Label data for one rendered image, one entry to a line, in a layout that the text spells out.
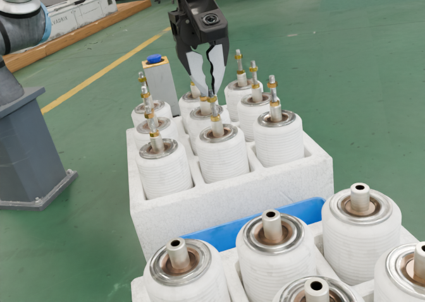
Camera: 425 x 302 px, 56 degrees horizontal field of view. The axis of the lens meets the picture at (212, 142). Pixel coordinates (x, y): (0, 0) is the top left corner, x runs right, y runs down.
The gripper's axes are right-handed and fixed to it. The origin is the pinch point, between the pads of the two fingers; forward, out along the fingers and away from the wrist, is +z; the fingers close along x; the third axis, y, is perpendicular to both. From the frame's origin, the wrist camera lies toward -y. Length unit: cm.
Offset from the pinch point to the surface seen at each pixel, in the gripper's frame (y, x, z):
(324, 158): -8.3, -17.3, 16.3
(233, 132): -1.3, -2.4, 9.0
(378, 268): -40.2, -4.6, 9.5
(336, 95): 54, -59, 34
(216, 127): -0.4, 0.4, 7.3
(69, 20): 315, 37, 18
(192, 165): 4.4, 5.7, 16.4
